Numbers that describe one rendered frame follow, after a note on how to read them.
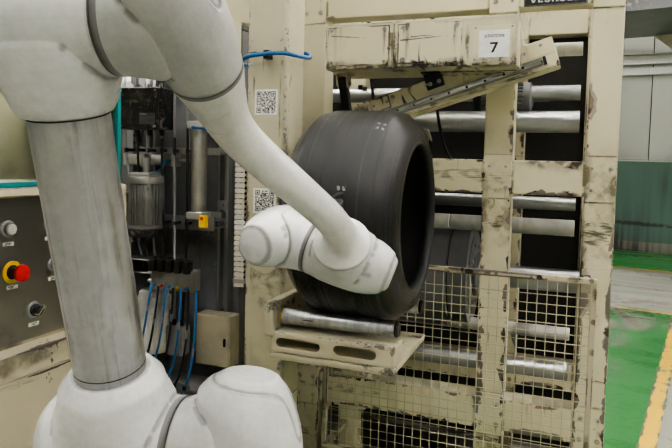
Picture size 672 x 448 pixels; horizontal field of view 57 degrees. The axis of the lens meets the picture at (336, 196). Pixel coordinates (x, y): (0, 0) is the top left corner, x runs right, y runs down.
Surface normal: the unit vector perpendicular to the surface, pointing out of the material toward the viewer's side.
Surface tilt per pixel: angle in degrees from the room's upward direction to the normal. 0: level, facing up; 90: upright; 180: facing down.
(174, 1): 118
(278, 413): 68
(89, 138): 99
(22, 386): 90
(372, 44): 90
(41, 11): 95
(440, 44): 90
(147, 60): 145
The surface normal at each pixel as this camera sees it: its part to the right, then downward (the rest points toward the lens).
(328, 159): -0.29, -0.48
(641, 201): -0.51, 0.04
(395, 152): 0.44, -0.43
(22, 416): 0.94, 0.04
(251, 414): 0.24, -0.40
